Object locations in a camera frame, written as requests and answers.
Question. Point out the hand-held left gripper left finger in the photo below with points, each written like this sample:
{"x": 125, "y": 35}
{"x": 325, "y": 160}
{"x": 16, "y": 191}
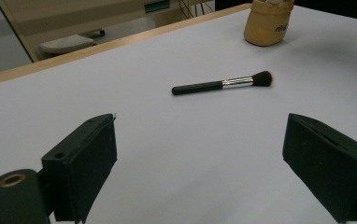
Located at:
{"x": 80, "y": 168}

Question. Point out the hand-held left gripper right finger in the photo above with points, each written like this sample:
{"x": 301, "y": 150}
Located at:
{"x": 329, "y": 168}

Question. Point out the black makeup brush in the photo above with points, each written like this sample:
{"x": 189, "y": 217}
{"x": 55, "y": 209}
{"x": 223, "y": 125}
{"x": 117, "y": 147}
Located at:
{"x": 198, "y": 87}

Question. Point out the beige cup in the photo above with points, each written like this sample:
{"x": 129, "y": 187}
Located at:
{"x": 264, "y": 28}

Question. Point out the white board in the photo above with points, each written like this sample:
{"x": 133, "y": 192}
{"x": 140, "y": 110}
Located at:
{"x": 182, "y": 149}

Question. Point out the wooden table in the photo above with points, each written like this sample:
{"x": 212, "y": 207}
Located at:
{"x": 74, "y": 54}

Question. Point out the chair base with castor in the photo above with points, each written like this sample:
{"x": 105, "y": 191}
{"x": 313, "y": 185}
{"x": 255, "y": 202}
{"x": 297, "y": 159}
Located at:
{"x": 64, "y": 43}

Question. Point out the wooden desk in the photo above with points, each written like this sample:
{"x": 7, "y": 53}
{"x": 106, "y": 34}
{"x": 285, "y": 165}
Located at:
{"x": 74, "y": 15}

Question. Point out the small white puff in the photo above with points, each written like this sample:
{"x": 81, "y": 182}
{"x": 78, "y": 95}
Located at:
{"x": 274, "y": 2}

